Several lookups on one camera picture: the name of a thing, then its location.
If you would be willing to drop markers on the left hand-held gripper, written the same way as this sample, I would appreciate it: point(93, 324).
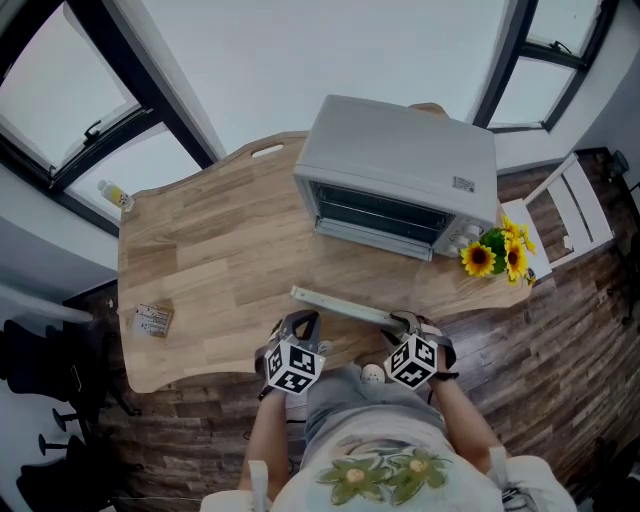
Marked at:
point(292, 367)

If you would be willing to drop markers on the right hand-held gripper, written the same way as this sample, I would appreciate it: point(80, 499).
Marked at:
point(415, 362)

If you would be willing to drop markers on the grey toaster oven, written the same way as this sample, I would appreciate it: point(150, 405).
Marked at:
point(395, 145)

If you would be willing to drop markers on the person's right forearm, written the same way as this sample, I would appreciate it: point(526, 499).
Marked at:
point(462, 425)

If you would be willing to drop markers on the person's left forearm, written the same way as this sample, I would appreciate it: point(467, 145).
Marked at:
point(267, 440)

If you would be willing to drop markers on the person's right hand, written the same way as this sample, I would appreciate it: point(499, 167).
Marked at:
point(430, 327)

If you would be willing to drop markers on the cream clog shoe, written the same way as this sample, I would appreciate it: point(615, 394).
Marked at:
point(373, 374)

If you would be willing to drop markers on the person's grey trousers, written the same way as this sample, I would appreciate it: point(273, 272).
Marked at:
point(360, 410)

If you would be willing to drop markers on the yellow sunflower bouquet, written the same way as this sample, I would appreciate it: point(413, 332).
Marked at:
point(480, 260)

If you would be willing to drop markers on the brown card with white label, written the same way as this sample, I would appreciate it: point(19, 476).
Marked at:
point(152, 320)

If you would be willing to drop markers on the white shirt with green flowers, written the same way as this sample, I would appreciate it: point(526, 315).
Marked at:
point(380, 485)

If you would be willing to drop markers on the white wooden chair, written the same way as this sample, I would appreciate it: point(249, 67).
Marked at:
point(580, 200)

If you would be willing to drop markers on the clear bottle with yellow label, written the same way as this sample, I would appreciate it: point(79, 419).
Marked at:
point(116, 195)

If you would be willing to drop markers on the black-framed window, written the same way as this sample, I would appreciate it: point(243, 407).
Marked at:
point(500, 65)
point(170, 110)

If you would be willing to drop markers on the small black waste bin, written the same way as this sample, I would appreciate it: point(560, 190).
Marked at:
point(619, 162)

